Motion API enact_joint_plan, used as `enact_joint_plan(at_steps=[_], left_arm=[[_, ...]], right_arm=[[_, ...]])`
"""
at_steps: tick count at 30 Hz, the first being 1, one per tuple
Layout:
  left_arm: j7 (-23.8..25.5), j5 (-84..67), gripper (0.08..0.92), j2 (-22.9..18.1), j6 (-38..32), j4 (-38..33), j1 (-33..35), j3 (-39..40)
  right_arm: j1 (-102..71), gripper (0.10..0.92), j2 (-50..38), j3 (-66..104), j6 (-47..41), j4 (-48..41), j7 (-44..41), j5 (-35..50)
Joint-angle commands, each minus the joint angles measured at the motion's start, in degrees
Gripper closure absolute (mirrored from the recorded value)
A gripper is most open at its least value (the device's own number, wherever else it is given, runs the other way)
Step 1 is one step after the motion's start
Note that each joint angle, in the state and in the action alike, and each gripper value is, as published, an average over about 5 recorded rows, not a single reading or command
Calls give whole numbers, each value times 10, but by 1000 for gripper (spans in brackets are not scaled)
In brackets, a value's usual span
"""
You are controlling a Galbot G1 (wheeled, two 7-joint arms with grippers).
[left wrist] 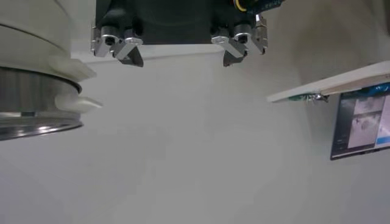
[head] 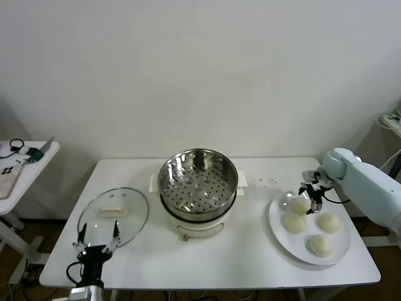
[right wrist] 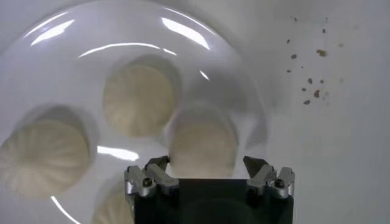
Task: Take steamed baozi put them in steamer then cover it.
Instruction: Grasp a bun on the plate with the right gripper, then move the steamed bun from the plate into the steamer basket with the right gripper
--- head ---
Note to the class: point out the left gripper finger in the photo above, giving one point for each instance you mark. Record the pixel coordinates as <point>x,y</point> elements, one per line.
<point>82,233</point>
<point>116,233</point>

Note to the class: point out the white round plate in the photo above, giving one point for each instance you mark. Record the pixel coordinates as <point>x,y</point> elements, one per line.
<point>282,232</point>

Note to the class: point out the black floor power strip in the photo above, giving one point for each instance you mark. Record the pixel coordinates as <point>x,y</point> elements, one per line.
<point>29,272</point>

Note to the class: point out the grey angled metal plate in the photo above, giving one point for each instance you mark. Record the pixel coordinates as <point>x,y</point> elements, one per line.
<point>47,145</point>

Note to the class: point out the green circuit board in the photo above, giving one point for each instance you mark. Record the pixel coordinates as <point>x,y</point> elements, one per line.
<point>35,154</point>

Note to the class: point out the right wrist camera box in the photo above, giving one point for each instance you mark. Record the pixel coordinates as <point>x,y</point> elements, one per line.
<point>308,175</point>

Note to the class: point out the white electric cooker base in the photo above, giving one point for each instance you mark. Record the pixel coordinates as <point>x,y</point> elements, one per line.
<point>200,230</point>

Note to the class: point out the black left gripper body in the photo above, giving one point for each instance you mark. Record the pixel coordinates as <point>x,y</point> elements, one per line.
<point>92,255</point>

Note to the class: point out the white side table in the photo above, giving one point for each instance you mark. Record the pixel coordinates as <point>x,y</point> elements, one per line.
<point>40,164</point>

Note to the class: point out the white power strip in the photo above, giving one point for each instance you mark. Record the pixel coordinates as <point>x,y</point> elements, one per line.
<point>390,119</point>

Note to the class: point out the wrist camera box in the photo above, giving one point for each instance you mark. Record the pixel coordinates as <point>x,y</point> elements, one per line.
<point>308,175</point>
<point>84,294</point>

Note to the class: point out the phone in clear case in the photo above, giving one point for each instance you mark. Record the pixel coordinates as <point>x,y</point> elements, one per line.
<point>7,185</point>

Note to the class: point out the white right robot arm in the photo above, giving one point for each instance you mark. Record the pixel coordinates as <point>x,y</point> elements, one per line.
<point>369,188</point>

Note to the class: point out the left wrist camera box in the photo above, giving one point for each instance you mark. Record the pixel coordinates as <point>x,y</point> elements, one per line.
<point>84,294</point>

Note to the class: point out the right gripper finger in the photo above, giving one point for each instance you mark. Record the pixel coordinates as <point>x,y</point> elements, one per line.
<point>316,205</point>
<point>303,188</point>

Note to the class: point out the white table leg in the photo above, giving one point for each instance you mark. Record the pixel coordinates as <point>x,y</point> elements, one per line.
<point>301,294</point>
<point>113,295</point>

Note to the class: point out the white steamed baozi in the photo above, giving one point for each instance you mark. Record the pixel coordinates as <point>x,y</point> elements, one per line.
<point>319,245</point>
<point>294,223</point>
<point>329,222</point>
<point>299,205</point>

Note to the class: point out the perforated steel steamer basket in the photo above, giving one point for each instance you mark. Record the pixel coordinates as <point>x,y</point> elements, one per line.
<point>166,180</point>

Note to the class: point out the scattered dark crumbs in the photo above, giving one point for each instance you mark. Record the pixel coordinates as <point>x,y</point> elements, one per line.
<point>264,182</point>

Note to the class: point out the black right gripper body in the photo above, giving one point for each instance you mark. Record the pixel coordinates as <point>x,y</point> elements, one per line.
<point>314,189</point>

